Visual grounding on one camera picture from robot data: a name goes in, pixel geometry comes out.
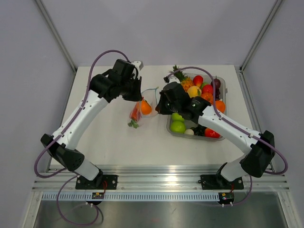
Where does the orange carrot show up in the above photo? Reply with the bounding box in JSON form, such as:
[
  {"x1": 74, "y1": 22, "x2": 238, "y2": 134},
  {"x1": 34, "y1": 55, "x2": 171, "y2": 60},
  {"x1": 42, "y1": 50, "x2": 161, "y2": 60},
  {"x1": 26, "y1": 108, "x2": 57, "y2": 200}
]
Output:
[{"x1": 129, "y1": 102, "x2": 141, "y2": 121}]

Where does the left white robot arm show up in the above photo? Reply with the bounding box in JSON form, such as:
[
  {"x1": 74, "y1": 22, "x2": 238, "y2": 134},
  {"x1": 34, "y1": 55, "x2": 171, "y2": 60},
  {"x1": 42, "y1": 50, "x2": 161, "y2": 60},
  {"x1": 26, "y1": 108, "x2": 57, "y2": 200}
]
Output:
[{"x1": 40, "y1": 59, "x2": 143, "y2": 189}]

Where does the orange mini pumpkin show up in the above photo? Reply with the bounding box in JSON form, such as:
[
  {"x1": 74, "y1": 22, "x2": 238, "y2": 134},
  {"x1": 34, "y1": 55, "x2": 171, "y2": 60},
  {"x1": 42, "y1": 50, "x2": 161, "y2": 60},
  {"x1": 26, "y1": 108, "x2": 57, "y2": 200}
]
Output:
[{"x1": 200, "y1": 92, "x2": 213, "y2": 105}]

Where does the large orange fruit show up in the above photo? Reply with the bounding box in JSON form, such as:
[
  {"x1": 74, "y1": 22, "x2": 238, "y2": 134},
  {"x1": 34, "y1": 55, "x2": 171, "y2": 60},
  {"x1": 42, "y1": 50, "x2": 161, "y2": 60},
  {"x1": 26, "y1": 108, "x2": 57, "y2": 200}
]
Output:
[{"x1": 215, "y1": 100, "x2": 226, "y2": 113}]

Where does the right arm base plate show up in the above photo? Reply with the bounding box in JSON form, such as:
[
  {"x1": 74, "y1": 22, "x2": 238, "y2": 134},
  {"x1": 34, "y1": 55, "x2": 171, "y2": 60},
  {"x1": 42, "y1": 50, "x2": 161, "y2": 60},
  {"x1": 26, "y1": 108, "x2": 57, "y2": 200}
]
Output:
[{"x1": 198, "y1": 174, "x2": 244, "y2": 190}]

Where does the clear plastic food bin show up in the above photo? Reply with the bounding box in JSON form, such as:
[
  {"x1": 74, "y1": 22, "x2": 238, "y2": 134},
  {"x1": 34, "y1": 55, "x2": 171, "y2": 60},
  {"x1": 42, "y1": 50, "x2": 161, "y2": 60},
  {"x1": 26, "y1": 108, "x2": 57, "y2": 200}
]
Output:
[{"x1": 166, "y1": 76, "x2": 227, "y2": 141}]

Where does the yellow peach with leaf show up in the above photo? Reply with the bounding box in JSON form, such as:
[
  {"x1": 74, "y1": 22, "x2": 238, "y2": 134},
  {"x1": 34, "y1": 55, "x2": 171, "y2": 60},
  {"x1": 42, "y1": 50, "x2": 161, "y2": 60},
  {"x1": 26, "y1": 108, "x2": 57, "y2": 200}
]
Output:
[{"x1": 187, "y1": 86, "x2": 201, "y2": 98}]

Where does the white egg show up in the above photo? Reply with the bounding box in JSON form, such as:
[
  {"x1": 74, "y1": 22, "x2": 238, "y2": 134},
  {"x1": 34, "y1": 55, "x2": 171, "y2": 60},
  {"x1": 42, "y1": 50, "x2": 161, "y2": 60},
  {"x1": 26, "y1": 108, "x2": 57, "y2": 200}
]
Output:
[{"x1": 184, "y1": 129, "x2": 194, "y2": 135}]

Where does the purple passion fruit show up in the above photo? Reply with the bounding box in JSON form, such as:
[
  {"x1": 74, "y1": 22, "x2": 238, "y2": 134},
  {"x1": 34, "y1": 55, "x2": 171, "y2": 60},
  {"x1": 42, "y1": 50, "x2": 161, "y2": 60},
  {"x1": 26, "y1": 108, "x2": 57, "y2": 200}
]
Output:
[{"x1": 214, "y1": 77, "x2": 221, "y2": 89}]

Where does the aluminium frame post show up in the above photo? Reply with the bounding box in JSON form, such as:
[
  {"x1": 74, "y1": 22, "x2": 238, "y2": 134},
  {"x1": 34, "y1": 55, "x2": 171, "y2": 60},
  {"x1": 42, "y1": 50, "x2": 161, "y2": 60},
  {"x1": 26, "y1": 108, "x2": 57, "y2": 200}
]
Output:
[
  {"x1": 33, "y1": 0, "x2": 77, "y2": 75},
  {"x1": 239, "y1": 0, "x2": 285, "y2": 73}
]

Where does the purple cable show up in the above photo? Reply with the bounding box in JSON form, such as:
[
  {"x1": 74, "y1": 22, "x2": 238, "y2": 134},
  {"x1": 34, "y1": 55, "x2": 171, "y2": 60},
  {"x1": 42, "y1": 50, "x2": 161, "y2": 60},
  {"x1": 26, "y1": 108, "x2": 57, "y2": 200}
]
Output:
[
  {"x1": 163, "y1": 66, "x2": 288, "y2": 207},
  {"x1": 34, "y1": 49, "x2": 130, "y2": 226}
]

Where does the green apple front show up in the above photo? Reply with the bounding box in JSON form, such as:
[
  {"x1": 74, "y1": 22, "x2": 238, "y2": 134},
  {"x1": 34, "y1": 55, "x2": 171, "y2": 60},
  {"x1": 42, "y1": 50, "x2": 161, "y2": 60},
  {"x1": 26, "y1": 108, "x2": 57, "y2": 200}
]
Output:
[{"x1": 170, "y1": 121, "x2": 186, "y2": 133}]

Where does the purple grape bunch top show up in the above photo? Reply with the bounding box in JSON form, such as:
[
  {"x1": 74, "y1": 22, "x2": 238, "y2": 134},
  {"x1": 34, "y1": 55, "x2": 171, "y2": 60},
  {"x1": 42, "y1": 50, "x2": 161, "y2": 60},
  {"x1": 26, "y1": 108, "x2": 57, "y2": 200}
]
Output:
[{"x1": 214, "y1": 88, "x2": 220, "y2": 100}]

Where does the red chili pepper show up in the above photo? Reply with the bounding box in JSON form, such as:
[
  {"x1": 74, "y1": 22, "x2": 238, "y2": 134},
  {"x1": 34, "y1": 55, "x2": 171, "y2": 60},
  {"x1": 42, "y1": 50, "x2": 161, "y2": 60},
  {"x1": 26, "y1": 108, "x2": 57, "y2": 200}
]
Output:
[{"x1": 136, "y1": 110, "x2": 142, "y2": 121}]

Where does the white slotted cable duct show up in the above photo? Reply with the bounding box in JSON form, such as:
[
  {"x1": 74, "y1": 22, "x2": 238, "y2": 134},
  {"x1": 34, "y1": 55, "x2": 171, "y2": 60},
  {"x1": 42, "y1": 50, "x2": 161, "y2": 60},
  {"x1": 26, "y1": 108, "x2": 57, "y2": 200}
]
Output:
[{"x1": 42, "y1": 191, "x2": 219, "y2": 202}]

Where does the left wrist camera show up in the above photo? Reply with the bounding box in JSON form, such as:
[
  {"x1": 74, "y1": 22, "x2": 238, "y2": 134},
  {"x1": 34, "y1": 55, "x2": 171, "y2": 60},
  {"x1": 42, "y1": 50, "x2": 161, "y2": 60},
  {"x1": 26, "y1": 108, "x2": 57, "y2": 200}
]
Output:
[{"x1": 131, "y1": 61, "x2": 144, "y2": 71}]

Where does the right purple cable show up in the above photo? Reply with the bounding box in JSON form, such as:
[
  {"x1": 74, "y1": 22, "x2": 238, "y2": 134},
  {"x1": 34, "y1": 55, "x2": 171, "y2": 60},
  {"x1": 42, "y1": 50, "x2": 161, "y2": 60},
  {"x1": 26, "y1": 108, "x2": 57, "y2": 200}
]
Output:
[{"x1": 163, "y1": 66, "x2": 288, "y2": 207}]

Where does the left aluminium frame post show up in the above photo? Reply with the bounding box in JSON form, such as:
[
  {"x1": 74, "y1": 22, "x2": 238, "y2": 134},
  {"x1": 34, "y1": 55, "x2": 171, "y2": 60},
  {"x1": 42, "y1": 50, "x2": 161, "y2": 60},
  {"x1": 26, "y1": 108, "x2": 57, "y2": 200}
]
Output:
[{"x1": 33, "y1": 0, "x2": 77, "y2": 75}]

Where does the right aluminium frame post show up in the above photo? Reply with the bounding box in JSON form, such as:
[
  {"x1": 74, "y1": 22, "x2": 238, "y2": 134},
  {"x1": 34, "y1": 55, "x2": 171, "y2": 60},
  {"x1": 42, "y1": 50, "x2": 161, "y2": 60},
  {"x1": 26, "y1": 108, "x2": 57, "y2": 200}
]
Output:
[{"x1": 239, "y1": 0, "x2": 285, "y2": 73}]

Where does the green apple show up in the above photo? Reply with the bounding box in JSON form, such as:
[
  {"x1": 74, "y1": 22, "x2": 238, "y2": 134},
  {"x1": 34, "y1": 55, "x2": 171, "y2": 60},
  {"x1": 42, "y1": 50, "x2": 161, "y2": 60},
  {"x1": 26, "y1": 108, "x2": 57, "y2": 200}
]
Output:
[
  {"x1": 170, "y1": 121, "x2": 186, "y2": 133},
  {"x1": 171, "y1": 113, "x2": 185, "y2": 122}
]

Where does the pineapple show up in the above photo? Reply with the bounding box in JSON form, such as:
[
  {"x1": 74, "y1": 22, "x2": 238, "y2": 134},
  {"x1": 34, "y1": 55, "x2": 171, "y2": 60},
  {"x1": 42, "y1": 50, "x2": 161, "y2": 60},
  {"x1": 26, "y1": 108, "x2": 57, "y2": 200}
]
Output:
[{"x1": 170, "y1": 65, "x2": 194, "y2": 92}]

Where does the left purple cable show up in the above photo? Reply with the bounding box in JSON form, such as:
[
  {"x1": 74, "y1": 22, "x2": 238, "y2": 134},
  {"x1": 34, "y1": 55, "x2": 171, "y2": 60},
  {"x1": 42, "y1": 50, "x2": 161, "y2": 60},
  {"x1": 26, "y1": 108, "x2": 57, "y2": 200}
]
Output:
[{"x1": 34, "y1": 49, "x2": 130, "y2": 226}]

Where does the red apple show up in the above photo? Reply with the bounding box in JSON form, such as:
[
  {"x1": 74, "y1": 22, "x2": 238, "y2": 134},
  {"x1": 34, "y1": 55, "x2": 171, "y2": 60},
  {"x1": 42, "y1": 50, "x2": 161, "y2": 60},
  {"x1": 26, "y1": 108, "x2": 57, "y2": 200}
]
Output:
[{"x1": 192, "y1": 75, "x2": 204, "y2": 88}]

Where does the aluminium mounting rail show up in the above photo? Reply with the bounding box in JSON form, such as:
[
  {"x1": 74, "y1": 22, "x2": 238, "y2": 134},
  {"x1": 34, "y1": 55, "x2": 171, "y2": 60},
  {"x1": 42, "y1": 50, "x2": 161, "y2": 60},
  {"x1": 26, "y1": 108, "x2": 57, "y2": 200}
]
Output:
[{"x1": 32, "y1": 165, "x2": 290, "y2": 192}]

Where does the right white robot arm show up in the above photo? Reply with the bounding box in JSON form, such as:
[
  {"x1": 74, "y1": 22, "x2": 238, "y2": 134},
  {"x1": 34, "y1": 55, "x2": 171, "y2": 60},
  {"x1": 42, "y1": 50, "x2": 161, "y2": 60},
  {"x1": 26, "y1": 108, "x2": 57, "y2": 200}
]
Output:
[{"x1": 155, "y1": 82, "x2": 275, "y2": 190}]

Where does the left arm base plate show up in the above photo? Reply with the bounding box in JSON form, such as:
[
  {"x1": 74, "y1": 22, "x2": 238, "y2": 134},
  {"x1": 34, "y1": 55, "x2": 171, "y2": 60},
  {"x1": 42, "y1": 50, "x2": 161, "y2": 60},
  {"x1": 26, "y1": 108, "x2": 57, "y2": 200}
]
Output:
[{"x1": 75, "y1": 174, "x2": 118, "y2": 190}]

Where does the clear zip top bag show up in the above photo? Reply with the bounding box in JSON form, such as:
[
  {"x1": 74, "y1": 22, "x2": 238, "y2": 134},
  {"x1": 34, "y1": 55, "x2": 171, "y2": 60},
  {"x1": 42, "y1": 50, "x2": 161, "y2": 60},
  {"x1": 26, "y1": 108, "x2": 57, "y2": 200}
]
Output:
[{"x1": 128, "y1": 87, "x2": 159, "y2": 129}]

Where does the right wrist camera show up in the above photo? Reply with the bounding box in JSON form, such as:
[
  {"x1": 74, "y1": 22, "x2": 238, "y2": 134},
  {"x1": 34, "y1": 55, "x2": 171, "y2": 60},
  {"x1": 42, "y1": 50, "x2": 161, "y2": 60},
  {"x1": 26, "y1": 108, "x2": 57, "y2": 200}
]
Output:
[{"x1": 163, "y1": 75, "x2": 180, "y2": 84}]

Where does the red tomato with leaves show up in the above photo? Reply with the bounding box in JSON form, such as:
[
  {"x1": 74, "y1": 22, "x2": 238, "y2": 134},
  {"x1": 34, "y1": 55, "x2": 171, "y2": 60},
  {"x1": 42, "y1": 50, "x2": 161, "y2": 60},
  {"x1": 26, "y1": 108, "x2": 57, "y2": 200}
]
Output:
[{"x1": 204, "y1": 128, "x2": 221, "y2": 139}]

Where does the red pomegranate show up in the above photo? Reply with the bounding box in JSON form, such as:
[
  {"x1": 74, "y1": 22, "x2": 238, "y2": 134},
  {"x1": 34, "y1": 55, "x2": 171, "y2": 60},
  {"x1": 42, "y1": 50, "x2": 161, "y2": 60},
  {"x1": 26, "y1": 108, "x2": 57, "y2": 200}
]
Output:
[{"x1": 202, "y1": 85, "x2": 214, "y2": 94}]

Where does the dark grape bunch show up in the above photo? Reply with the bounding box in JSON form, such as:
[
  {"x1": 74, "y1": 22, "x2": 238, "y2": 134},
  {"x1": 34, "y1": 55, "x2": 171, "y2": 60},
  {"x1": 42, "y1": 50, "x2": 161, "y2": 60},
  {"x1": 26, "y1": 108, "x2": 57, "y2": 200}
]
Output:
[{"x1": 191, "y1": 125, "x2": 206, "y2": 137}]

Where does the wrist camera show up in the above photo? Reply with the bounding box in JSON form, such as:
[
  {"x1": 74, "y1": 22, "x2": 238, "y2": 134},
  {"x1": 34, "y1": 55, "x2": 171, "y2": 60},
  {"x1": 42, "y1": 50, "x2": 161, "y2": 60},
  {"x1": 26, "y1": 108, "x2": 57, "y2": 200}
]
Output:
[
  {"x1": 163, "y1": 75, "x2": 180, "y2": 84},
  {"x1": 131, "y1": 61, "x2": 144, "y2": 71}
]

